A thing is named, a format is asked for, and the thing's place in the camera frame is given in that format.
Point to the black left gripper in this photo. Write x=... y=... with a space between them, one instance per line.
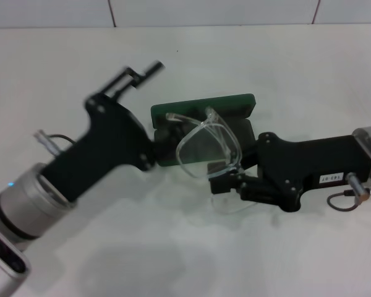
x=105 y=142

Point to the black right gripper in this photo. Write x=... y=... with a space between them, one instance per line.
x=312 y=167

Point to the clear plastic glasses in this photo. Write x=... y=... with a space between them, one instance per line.
x=204 y=145

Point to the green glasses case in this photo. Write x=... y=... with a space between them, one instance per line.
x=204 y=105

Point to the silver left connector plug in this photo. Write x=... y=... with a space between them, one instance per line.
x=48 y=142

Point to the silver connector plug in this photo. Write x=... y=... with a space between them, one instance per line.
x=48 y=142
x=357 y=185

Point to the silver right connector plug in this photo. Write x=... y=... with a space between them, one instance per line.
x=357 y=185

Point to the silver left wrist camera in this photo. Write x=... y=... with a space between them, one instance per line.
x=3 y=263

